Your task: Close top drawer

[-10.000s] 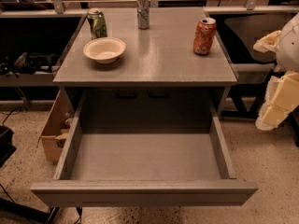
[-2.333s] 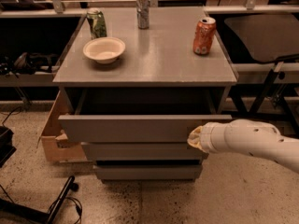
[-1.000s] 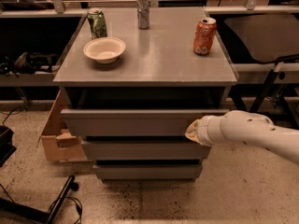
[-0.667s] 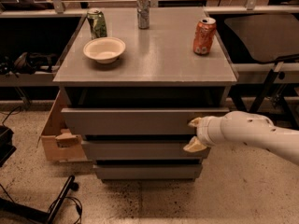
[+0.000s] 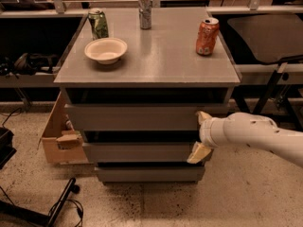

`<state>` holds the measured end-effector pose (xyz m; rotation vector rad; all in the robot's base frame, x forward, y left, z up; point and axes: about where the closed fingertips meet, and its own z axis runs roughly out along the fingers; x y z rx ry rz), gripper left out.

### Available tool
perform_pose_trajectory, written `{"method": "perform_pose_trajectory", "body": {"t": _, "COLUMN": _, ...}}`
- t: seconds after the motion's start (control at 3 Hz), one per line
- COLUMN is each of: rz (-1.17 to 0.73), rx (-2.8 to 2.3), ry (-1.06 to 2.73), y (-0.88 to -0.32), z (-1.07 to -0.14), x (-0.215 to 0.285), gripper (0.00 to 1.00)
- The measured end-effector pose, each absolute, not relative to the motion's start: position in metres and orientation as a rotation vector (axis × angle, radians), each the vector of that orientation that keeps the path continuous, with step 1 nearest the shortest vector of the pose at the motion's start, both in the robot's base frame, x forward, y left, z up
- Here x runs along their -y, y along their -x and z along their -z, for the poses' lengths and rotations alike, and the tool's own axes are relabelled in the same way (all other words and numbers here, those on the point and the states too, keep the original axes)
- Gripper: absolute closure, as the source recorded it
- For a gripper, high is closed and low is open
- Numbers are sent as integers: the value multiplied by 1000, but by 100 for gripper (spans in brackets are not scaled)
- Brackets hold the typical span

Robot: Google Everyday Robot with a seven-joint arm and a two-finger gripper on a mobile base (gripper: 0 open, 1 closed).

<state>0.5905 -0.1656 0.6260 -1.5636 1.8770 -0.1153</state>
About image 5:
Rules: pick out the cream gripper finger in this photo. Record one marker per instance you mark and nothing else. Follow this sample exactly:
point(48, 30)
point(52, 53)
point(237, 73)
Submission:
point(199, 152)
point(202, 116)

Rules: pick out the grey top drawer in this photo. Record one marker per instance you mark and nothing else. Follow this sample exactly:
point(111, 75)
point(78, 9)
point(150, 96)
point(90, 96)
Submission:
point(138, 118)

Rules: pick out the grey drawer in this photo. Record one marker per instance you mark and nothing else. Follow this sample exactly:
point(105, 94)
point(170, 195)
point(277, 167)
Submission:
point(150, 174)
point(138, 118)
point(137, 152)

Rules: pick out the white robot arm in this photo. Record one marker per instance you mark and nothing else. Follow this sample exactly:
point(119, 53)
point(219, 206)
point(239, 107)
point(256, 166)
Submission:
point(246, 130)

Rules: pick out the grey drawer cabinet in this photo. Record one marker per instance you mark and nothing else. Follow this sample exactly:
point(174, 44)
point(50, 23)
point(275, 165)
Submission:
point(160, 68)

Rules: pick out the grey bottom drawer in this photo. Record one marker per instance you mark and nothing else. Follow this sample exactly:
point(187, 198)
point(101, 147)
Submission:
point(150, 174)

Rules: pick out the grey middle drawer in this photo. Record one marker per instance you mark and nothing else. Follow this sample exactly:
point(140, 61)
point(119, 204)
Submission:
point(137, 152)

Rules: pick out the orange crushed soda can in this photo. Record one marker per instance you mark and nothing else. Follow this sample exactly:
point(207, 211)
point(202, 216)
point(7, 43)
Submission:
point(207, 35)

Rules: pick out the dark office chair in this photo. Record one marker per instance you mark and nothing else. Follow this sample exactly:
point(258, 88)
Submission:
point(273, 39)

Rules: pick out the white paper bowl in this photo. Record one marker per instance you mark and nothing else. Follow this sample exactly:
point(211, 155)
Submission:
point(106, 50)

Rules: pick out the silver soda can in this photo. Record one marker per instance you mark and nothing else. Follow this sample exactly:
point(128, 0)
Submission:
point(145, 13)

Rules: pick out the brown cardboard box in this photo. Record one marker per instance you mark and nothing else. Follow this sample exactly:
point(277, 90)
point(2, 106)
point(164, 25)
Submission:
point(61, 144)

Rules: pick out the green crushed soda can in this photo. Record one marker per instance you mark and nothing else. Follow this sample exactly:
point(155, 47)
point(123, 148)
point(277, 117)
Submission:
point(98, 22)

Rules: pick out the black equipment case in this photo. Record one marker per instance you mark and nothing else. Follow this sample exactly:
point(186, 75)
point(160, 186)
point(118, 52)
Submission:
point(6, 148)

